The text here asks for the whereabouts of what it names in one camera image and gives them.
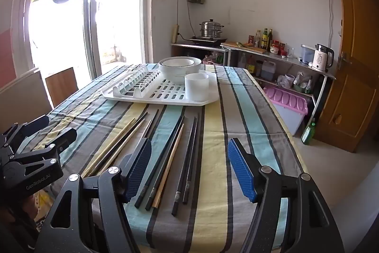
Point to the white plastic cup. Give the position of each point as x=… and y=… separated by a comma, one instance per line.
x=196, y=87

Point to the wooden door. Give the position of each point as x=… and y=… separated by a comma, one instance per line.
x=352, y=63

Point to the steel steamer pot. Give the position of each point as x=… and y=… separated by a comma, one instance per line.
x=210, y=29

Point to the beige power strip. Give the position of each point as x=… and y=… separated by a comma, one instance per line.
x=175, y=33

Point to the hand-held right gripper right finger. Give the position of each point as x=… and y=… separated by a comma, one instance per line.
x=241, y=171

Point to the drinking glass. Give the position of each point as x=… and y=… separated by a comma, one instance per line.
x=291, y=52

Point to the striped tablecloth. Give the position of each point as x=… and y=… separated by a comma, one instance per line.
x=213, y=152

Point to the large white bowl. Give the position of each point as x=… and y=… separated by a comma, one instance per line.
x=177, y=75

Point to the dark brown chopstick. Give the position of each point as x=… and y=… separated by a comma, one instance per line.
x=125, y=141

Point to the long metal shelf table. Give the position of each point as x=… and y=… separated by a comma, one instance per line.
x=296, y=61

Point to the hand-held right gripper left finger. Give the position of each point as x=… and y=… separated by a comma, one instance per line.
x=139, y=171

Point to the red capped seasoning jar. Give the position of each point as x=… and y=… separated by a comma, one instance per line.
x=251, y=39

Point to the clear glass bottle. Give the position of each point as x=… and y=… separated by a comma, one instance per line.
x=258, y=39

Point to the grey plastic jug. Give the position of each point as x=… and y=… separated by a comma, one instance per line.
x=268, y=70

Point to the small metal shelf table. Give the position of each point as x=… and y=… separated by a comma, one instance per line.
x=195, y=47

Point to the black induction cooker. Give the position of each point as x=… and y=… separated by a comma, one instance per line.
x=207, y=40

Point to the dark sauce bottle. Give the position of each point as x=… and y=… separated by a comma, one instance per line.
x=270, y=40

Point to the green oil bottle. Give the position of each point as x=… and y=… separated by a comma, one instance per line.
x=264, y=39

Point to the red lidded jar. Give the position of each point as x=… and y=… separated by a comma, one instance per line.
x=275, y=48

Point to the storage box with pink lid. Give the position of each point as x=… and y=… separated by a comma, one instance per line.
x=285, y=106

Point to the white electric kettle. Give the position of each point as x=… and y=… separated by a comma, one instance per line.
x=321, y=59

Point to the wooden cutting board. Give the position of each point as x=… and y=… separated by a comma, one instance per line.
x=251, y=48

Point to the clear water container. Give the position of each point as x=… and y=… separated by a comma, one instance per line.
x=306, y=54

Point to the beige board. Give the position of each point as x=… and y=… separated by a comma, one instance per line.
x=23, y=96

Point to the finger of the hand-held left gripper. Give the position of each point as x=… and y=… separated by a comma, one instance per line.
x=38, y=122
x=66, y=136

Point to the light wooden chopstick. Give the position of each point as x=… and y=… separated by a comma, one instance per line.
x=160, y=193
x=112, y=144

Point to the wooden chair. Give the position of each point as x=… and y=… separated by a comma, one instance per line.
x=60, y=87

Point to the white plastic dish rack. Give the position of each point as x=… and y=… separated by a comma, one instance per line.
x=165, y=93

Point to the sliding glass door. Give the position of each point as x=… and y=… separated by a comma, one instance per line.
x=88, y=4

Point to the white bowl with dark rim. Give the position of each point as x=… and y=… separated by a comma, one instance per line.
x=177, y=62

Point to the white plastic bag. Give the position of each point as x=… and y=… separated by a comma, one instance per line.
x=285, y=81

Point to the pink plastic basket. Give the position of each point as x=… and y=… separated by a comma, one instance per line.
x=211, y=61

